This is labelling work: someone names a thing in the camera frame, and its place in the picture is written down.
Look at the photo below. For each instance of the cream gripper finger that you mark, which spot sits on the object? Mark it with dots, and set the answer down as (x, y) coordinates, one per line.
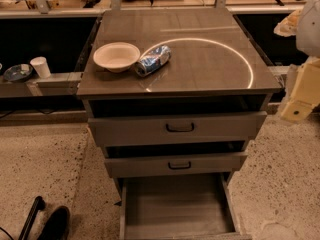
(302, 91)

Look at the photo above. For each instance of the blue silver redbull can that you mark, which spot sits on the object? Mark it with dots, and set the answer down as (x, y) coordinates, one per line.
(153, 60)

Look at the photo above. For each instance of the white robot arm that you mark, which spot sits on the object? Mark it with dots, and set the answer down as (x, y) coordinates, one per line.
(305, 25)

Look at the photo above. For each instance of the top grey drawer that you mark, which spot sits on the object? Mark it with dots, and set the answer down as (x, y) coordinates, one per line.
(150, 130)

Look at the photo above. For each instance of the middle grey drawer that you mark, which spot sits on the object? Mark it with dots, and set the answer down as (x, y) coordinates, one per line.
(157, 165)

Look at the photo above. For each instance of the grey drawer cabinet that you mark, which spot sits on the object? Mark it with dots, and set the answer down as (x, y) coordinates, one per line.
(213, 69)

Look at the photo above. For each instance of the bottom grey open drawer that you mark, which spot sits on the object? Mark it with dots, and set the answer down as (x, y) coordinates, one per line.
(181, 207)

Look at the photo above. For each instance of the white paper bowl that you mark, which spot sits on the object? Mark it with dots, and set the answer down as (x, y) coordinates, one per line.
(116, 57)

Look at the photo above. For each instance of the white paper cup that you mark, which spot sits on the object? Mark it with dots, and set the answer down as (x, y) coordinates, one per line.
(41, 66)

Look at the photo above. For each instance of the black shoe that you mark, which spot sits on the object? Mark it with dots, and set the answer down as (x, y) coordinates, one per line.
(57, 226)

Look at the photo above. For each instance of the black chair leg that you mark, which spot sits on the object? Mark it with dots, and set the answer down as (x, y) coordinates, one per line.
(38, 205)

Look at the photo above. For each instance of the dark blue plate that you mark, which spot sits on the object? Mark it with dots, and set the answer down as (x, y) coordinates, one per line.
(18, 73)

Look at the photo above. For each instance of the black middle drawer handle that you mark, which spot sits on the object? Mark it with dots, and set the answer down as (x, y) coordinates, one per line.
(179, 166)

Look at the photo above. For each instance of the black drawer handle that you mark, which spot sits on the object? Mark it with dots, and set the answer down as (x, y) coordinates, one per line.
(179, 166)
(180, 128)

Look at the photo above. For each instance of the black top drawer handle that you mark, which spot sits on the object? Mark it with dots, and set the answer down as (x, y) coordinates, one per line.
(180, 128)

